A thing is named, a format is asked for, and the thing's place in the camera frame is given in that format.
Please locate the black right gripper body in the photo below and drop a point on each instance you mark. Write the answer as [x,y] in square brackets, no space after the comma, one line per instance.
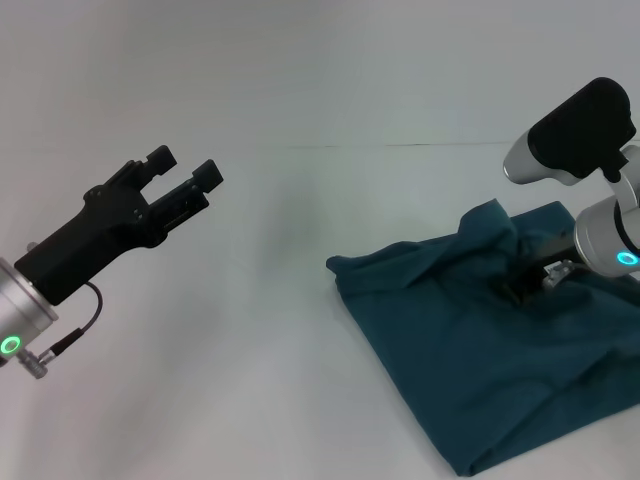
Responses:
[555,247]

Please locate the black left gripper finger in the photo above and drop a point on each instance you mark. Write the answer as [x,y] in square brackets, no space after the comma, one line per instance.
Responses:
[192,192]
[150,165]

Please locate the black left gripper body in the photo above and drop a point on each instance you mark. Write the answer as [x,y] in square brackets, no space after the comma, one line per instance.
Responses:
[95,230]

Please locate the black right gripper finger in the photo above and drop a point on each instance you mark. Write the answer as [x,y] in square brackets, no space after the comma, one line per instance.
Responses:
[520,287]

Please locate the teal blue shirt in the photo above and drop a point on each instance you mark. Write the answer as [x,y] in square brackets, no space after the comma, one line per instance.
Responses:
[475,360]

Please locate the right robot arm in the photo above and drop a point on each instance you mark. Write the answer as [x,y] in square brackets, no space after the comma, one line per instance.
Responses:
[610,230]

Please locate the silver stud on right gripper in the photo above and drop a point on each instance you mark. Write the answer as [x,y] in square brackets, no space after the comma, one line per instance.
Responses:
[557,272]

